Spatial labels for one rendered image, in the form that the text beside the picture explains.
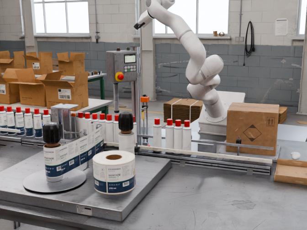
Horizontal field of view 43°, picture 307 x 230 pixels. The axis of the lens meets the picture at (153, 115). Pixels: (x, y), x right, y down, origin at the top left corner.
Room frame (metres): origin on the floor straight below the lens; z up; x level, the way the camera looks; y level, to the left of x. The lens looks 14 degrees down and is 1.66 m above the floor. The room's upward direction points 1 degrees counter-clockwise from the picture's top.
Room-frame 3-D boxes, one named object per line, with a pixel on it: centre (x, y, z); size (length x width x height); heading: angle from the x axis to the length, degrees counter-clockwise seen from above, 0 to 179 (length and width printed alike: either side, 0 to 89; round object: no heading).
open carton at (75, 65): (6.52, 1.38, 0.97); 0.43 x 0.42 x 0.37; 150
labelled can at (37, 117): (2.57, 0.79, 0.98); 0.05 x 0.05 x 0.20
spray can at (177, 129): (2.22, -0.14, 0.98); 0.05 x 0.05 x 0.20
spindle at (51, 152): (1.82, 0.50, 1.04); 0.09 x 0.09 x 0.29
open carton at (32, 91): (4.22, 1.23, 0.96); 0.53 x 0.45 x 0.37; 155
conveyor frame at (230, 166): (2.32, 0.12, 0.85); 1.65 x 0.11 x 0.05; 69
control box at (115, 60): (2.44, 0.19, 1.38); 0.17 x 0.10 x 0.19; 124
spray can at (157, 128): (2.26, -0.02, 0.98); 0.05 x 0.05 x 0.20
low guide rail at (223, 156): (2.18, -0.14, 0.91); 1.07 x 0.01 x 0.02; 69
